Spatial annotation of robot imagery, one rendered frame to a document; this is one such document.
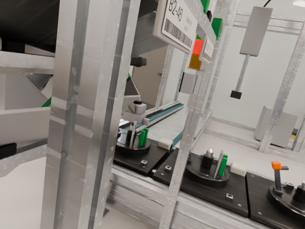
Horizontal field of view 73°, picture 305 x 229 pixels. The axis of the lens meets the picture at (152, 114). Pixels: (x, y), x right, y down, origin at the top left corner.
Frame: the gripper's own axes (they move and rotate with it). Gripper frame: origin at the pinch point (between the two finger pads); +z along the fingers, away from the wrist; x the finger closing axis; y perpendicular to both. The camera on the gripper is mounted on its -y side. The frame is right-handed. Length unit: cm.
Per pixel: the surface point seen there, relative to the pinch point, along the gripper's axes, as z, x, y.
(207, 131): 29, -82, 0
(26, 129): 0.2, 43.8, -7.8
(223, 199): 30.3, 10.4, -15.3
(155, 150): 15.3, -3.4, 2.5
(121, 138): 6.9, 1.7, 9.4
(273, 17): -21, -105, -66
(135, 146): 10.9, 3.7, 4.9
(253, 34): -16, -98, -52
